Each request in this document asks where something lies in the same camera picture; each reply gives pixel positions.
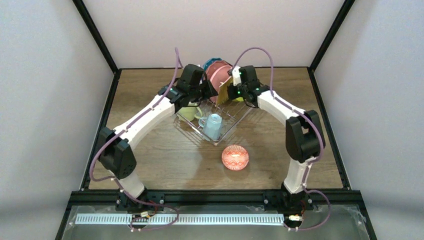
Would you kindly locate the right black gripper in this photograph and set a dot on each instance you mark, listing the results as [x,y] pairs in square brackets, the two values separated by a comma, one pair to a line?
[241,90]

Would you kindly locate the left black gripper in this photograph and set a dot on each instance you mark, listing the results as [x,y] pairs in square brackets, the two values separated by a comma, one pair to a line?
[205,88]

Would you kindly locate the yellow-green bowl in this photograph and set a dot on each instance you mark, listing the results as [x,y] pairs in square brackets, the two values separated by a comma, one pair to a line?
[238,99]

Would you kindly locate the light green mug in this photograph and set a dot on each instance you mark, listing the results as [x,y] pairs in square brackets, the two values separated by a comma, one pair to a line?
[190,112]

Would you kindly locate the blue polka dot plate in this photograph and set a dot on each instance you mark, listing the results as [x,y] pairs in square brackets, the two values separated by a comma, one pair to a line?
[209,62]

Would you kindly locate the pink polka dot plate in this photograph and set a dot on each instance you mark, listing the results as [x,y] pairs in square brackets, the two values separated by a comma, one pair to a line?
[218,72]

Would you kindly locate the light blue mug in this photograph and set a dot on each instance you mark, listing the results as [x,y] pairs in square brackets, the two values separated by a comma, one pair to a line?
[211,126]

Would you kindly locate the red patterned bowl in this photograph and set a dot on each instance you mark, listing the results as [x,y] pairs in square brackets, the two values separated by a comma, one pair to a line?
[235,157]

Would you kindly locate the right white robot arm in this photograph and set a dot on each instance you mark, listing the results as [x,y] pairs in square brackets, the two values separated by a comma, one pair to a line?
[304,138]

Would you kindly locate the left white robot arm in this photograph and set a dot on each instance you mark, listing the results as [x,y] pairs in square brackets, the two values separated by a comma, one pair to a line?
[115,146]

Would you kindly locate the metal wire dish rack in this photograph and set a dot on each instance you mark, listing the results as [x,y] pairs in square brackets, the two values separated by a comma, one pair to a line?
[231,112]

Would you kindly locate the black aluminium frame rail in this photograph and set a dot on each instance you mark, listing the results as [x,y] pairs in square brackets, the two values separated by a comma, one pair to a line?
[187,197]

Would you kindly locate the white slotted cable duct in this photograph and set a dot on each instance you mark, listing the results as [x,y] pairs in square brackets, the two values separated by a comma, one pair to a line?
[261,219]

